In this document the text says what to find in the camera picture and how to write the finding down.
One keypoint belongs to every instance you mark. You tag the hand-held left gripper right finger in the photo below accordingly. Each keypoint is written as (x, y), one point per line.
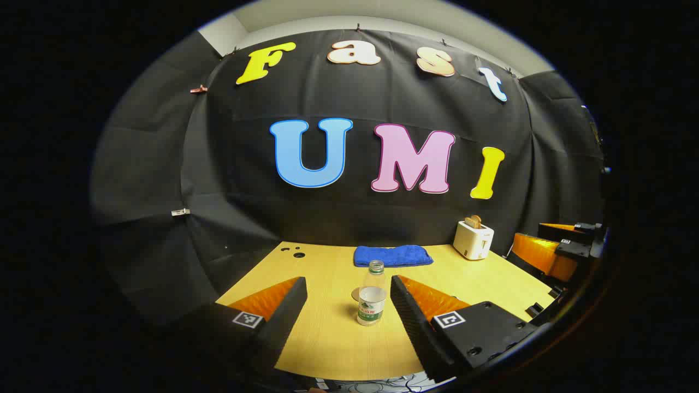
(409, 322)

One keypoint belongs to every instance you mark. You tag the blue towel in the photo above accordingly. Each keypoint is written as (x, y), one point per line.
(393, 255)

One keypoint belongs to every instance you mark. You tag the reddish clip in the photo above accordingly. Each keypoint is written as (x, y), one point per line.
(198, 89)

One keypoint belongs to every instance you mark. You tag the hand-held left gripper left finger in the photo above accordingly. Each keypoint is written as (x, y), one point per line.
(286, 311)

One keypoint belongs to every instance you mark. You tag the round brown coaster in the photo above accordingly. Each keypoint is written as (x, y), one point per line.
(355, 295)

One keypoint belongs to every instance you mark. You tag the white clip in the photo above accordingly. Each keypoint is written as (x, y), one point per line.
(180, 212)

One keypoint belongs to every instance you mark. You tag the bread slice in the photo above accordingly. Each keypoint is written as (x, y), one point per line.
(474, 221)

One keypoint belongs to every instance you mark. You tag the white toaster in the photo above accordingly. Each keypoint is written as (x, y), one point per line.
(472, 243)

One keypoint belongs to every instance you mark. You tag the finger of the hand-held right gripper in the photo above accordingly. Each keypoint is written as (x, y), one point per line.
(538, 255)
(562, 227)

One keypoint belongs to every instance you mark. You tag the clear plastic water bottle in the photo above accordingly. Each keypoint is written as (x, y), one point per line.
(371, 305)

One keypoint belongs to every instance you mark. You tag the black backdrop cloth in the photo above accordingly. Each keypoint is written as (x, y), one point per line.
(246, 207)

